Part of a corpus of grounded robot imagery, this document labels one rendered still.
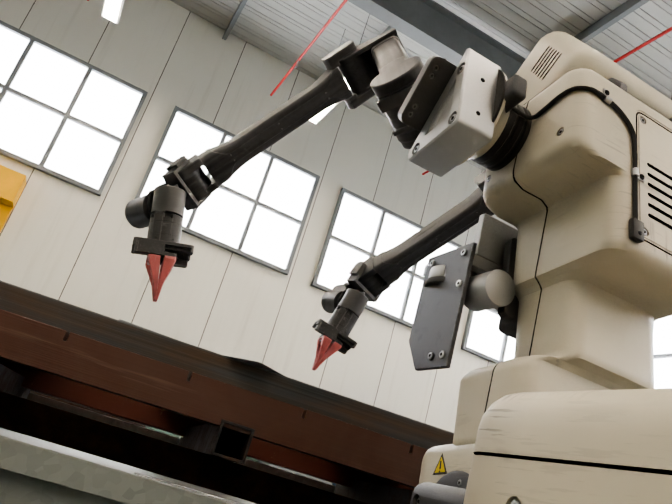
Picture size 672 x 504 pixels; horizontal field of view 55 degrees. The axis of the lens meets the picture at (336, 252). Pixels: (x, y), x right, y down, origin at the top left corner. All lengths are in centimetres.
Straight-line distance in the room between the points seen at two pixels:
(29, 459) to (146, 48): 1023
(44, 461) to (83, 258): 883
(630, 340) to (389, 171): 1086
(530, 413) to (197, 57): 1069
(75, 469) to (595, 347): 56
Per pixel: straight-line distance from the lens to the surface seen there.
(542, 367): 70
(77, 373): 98
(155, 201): 118
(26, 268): 952
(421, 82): 78
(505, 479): 41
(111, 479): 77
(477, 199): 142
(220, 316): 976
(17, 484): 94
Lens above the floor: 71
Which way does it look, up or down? 20 degrees up
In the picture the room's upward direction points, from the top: 17 degrees clockwise
